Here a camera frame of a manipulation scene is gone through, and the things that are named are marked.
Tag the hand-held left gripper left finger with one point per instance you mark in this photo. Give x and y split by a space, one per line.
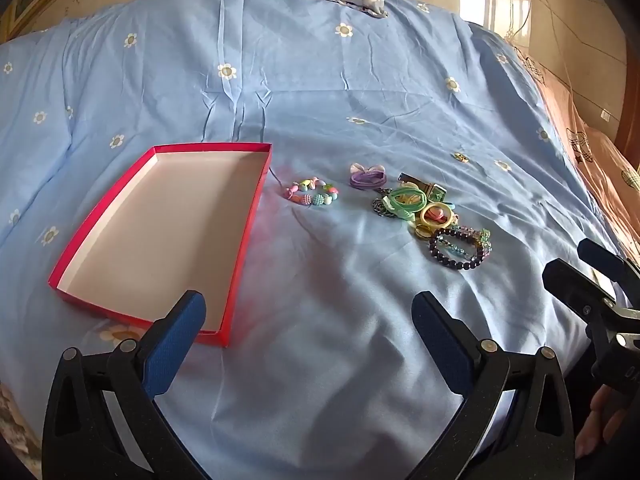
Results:
175 342

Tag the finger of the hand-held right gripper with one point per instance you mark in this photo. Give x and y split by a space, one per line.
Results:
570 280
602 257

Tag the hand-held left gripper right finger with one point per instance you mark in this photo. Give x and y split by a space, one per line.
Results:
440 345

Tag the red cardboard box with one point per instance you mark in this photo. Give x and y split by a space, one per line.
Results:
150 225

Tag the person's right hand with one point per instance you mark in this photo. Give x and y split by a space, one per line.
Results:
602 422

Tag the pink patterned blanket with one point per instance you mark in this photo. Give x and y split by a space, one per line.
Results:
590 160

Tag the yellow bangle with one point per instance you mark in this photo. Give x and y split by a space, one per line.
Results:
425 218

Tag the floral bed sheet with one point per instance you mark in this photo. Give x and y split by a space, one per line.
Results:
15 435

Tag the blue floral duvet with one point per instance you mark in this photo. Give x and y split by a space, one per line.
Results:
325 85

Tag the gold framed painting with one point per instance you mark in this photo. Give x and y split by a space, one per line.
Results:
30 5

